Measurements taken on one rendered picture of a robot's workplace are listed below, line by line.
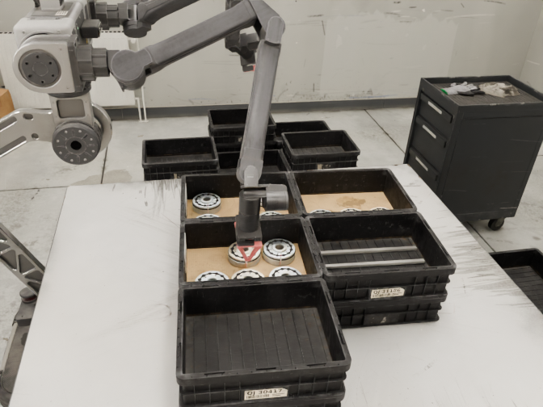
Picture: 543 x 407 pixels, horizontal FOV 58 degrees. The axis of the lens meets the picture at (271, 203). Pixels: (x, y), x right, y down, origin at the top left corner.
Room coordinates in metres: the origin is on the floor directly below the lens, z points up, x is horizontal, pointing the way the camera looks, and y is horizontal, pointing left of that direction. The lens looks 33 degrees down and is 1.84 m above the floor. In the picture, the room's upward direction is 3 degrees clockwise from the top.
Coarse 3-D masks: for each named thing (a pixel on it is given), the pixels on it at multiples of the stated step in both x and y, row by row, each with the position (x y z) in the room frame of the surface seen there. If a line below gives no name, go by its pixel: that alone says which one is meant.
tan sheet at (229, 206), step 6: (222, 198) 1.58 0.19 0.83; (228, 198) 1.58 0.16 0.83; (234, 198) 1.58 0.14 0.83; (222, 204) 1.53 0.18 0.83; (228, 204) 1.54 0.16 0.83; (234, 204) 1.54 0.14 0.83; (192, 210) 1.49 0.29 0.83; (222, 210) 1.50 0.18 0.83; (228, 210) 1.50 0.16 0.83; (234, 210) 1.50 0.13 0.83; (192, 216) 1.45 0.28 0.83
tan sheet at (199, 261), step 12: (192, 252) 1.25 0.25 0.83; (204, 252) 1.25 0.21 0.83; (216, 252) 1.25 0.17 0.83; (192, 264) 1.19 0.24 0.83; (204, 264) 1.19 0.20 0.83; (216, 264) 1.19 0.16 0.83; (228, 264) 1.19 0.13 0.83; (264, 264) 1.20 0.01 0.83; (288, 264) 1.21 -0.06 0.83; (300, 264) 1.21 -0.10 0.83; (192, 276) 1.13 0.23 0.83; (228, 276) 1.14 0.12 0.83; (264, 276) 1.15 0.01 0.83
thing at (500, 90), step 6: (486, 84) 2.91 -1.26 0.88; (492, 84) 2.89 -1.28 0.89; (498, 84) 2.88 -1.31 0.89; (504, 84) 2.87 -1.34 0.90; (486, 90) 2.80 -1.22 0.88; (492, 90) 2.80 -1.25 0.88; (498, 90) 2.80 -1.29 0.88; (504, 90) 2.79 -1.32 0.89; (510, 90) 2.80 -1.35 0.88; (516, 90) 2.82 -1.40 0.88; (498, 96) 2.74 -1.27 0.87; (504, 96) 2.74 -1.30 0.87
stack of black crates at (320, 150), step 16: (288, 144) 2.55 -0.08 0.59; (304, 144) 2.72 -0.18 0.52; (320, 144) 2.74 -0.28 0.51; (336, 144) 2.77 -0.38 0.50; (352, 144) 2.60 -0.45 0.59; (288, 160) 2.52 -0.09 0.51; (304, 160) 2.44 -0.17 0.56; (320, 160) 2.46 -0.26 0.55; (336, 160) 2.48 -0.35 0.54; (352, 160) 2.50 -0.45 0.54
